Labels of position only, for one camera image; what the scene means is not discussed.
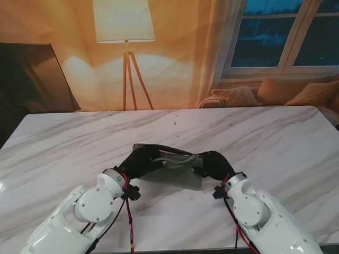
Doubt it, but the grey suede zip pouch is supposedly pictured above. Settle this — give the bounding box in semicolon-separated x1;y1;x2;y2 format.
133;143;205;190

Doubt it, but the beige curtain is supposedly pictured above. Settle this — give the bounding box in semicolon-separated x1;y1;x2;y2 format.
195;0;248;108

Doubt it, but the dark flat television screen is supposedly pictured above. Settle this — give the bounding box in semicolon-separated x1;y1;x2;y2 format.
0;42;82;113

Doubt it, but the plain tan cushion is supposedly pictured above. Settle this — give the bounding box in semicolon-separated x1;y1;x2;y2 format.
258;76;333;106

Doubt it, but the cream knitted cushion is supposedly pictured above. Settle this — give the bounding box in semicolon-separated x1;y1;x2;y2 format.
210;86;263;107

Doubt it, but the red black left arm cable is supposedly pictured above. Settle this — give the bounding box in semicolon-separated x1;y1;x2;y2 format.
79;173;136;254

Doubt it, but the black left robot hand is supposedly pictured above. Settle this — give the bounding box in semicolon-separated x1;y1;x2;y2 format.
118;148;167;181

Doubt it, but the red black arm cable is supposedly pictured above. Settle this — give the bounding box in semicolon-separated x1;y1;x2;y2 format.
79;173;136;254
222;176;262;254

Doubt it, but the beige sofa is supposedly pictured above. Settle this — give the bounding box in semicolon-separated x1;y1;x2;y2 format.
199;75;339;125

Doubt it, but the red black right arm cable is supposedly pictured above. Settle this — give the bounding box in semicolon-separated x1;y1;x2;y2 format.
222;176;262;254

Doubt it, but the floor lamp with wooden legs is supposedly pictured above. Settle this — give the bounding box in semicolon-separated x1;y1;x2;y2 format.
92;0;156;111

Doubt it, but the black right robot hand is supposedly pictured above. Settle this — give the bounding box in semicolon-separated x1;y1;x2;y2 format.
202;150;237;182

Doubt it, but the orange knitted cushion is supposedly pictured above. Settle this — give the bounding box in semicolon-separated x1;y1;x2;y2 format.
286;80;339;107

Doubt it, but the white framed window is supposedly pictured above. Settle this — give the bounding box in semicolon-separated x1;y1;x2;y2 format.
221;0;339;80

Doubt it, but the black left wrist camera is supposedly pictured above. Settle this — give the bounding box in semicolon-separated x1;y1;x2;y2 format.
122;185;141;201

